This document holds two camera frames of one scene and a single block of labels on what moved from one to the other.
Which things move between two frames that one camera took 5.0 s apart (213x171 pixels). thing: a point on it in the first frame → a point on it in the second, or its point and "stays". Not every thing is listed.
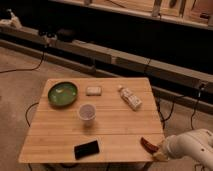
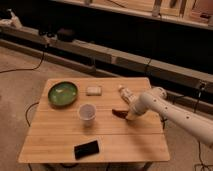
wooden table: x=105 y=120 stays
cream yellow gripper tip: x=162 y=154 → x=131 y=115
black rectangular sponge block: x=84 y=150 stays
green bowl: x=62 y=93 stays
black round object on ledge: x=66 y=35 stays
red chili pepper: x=148 y=146 → x=120 y=113
